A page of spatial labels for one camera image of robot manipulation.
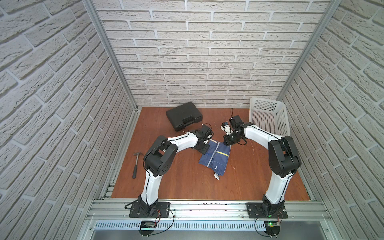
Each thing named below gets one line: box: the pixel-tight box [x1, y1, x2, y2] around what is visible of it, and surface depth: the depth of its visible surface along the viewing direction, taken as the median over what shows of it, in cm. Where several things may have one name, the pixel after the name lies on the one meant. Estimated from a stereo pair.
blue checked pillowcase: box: [198, 139, 231, 180], surface depth 91 cm
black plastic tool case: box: [166, 101, 203, 132], surface depth 109 cm
